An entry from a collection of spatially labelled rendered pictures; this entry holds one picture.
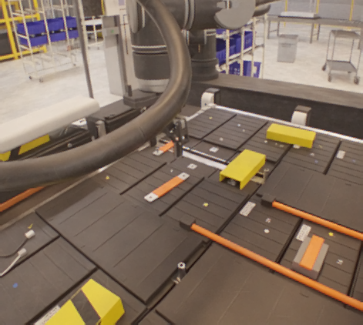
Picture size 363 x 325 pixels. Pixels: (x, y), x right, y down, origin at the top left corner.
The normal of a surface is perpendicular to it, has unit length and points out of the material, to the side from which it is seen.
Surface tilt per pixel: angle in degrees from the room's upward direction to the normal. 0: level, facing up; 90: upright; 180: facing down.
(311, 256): 0
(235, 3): 90
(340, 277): 0
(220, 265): 0
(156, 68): 90
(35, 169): 46
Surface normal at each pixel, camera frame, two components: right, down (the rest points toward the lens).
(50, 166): 0.15, -0.29
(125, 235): -0.04, -0.88
